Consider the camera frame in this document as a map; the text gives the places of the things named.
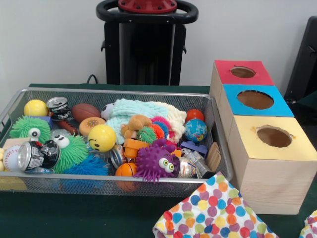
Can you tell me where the brown monkey toy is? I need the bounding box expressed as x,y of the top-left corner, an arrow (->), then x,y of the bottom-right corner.
121,114 -> 153,140

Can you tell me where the dark green table cloth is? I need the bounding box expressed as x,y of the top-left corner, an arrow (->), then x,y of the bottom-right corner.
0,83 -> 317,238

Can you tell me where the small soccer ball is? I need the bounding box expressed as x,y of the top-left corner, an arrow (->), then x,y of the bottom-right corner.
101,103 -> 115,121

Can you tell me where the shallow clear bin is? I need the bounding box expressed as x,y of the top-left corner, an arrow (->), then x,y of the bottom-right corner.
0,88 -> 234,199

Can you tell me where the light teal cloth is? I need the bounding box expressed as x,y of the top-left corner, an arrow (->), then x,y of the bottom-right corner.
106,98 -> 170,132

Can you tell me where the green spiky ball with eyes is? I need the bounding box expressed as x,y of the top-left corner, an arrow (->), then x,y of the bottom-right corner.
50,134 -> 91,174

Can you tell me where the yellow ball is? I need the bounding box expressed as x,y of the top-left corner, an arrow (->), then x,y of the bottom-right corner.
24,99 -> 49,118
89,124 -> 118,153

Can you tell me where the wooden box with three holes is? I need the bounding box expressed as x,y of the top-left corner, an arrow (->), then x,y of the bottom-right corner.
210,60 -> 317,215

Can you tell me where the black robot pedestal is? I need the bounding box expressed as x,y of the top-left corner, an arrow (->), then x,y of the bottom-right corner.
96,0 -> 199,85

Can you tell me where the blue spiky ball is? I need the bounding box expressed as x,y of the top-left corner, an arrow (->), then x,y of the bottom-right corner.
62,156 -> 110,194

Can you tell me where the colourful patterned cloth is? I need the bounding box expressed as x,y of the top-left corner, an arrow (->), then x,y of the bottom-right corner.
153,172 -> 279,238
299,210 -> 317,238

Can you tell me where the cream yellow cloth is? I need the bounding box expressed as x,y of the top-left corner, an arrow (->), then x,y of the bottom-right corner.
158,103 -> 188,142

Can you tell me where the purple spiky monster toy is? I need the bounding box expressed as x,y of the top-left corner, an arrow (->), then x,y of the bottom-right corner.
134,139 -> 181,183

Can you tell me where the blue globe ball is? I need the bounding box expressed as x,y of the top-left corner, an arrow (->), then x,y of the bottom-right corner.
184,119 -> 209,143

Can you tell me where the small brown football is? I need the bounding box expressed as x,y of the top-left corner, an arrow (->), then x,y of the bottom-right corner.
72,103 -> 102,123

